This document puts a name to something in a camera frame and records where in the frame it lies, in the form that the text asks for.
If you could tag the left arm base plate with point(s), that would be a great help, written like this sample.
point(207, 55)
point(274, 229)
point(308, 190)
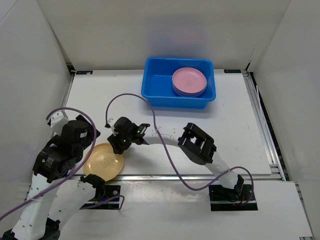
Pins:
point(109, 201)

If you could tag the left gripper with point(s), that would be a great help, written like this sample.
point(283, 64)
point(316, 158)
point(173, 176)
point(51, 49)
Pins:
point(88, 136)

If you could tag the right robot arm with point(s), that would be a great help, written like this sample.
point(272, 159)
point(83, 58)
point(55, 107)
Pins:
point(196, 144)

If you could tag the pink plate front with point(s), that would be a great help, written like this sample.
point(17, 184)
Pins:
point(189, 80)

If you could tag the pink plate back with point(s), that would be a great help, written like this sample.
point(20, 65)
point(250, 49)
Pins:
point(185, 94)

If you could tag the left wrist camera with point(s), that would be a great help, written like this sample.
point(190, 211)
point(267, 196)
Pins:
point(57, 121)

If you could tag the pink plate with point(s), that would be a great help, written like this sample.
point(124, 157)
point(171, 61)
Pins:
point(189, 80)
point(185, 94)

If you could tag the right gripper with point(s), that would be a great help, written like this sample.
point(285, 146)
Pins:
point(115, 140)

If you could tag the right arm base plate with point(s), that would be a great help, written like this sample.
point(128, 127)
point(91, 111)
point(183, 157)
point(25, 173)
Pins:
point(224, 200)

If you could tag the left aluminium rail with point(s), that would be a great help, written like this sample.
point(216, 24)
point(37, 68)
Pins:
point(49, 171)

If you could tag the blue plastic bin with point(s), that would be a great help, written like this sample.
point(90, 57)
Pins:
point(157, 83)

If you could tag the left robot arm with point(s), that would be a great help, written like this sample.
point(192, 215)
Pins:
point(89, 187)

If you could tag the yellow plate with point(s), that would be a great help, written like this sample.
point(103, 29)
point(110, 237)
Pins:
point(103, 162)

